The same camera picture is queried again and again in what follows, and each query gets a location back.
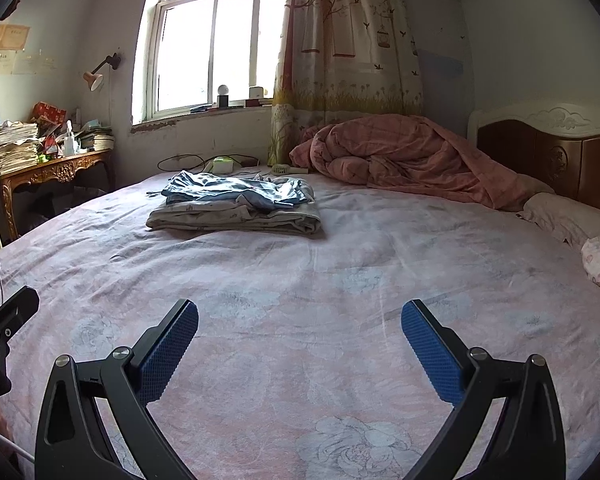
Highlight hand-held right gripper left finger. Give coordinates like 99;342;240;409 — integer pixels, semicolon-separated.
34;298;200;480

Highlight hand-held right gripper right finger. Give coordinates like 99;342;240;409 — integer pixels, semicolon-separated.
401;299;567;480

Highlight blue cat-print satin pants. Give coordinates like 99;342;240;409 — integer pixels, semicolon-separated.
161;170;306;211

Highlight carved wooden desk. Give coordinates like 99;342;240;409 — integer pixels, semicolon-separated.
0;150;117;241

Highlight stack of papers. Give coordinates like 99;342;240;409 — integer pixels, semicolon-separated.
0;121;41;178

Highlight bed with pink floral sheet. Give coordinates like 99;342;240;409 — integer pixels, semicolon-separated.
0;101;600;480

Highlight grey folded garment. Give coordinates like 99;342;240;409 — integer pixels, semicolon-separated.
146;172;323;236

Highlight white bottle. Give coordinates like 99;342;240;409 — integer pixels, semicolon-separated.
62;120;78;157

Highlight red box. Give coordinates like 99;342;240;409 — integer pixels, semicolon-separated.
32;101;67;128

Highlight stack of books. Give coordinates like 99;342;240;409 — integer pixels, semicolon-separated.
77;120;116;152

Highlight pink pillow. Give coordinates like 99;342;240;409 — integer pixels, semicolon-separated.
517;192;600;248

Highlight pink quilt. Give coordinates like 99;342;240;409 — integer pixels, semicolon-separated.
290;114;556;211

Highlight white-framed window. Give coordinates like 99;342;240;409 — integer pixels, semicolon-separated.
131;0;293;126

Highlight tree-print curtain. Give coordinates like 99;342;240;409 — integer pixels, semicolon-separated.
269;0;425;167

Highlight white cable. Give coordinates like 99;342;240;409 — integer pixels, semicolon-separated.
0;245;37;464

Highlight black cable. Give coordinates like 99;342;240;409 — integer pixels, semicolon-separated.
157;154;258;173

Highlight white wall paper sheet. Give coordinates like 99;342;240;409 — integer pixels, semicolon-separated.
15;52;56;76

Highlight pink wall lamp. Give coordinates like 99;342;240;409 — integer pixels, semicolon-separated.
82;52;122;92

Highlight yellowed wall certificate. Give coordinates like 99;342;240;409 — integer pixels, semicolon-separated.
0;22;31;53

